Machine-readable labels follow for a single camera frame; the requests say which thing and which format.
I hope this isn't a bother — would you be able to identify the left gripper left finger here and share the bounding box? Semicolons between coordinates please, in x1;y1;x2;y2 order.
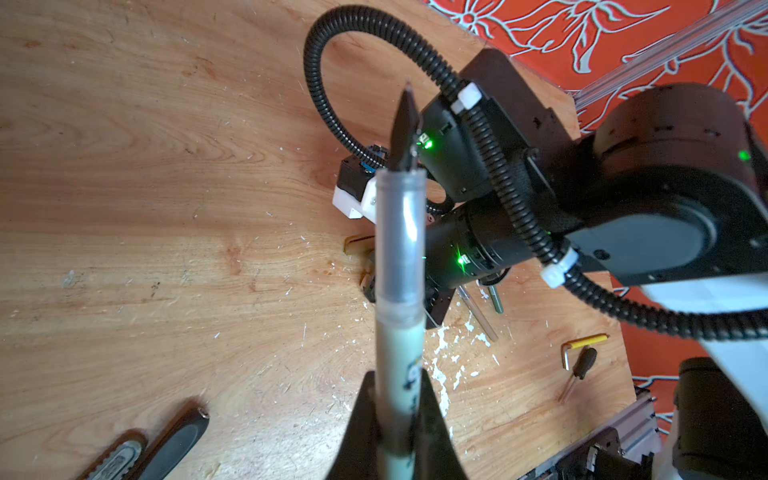
326;371;380;479

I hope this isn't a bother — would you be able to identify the black handled screwdriver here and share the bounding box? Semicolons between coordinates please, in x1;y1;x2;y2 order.
559;347;598;404

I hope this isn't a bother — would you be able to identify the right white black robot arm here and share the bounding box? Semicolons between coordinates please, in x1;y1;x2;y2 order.
303;5;767;479

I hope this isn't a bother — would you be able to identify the light green pen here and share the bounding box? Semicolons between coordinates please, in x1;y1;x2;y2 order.
375;87;426;479

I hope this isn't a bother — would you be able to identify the yellow hex key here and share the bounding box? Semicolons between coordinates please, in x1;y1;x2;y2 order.
561;333;610;371

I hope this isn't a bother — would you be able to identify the black handled wrench tool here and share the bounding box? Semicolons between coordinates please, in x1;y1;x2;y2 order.
79;402;210;480

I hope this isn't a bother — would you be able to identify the dark green pen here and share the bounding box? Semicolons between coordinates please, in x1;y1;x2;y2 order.
487;285;504;314

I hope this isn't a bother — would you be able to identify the tan pen cap upper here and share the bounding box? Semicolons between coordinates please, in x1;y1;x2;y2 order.
343;234;375;255

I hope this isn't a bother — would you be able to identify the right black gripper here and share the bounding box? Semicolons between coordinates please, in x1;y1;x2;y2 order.
424;197;532;327

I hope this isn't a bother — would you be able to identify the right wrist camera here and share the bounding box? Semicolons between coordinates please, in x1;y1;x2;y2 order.
332;155;376;224

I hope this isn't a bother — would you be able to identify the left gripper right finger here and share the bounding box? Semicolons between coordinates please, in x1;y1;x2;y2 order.
409;367;465;479

